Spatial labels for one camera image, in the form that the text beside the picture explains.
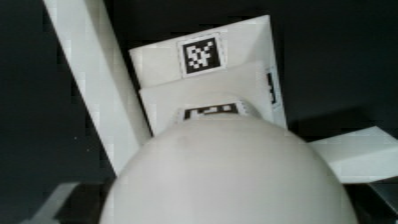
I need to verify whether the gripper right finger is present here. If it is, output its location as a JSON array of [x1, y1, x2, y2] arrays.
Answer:
[[370, 183, 398, 224]]

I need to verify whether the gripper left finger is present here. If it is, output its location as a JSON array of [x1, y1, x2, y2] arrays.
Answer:
[[20, 182, 78, 224]]

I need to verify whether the white lamp bulb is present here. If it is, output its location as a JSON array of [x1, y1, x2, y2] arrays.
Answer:
[[100, 100, 359, 224]]

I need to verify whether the white lamp base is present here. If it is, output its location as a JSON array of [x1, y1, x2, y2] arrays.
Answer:
[[130, 15, 286, 133]]

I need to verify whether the white U-shaped frame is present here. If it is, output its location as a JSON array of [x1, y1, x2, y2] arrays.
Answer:
[[43, 0, 398, 184]]

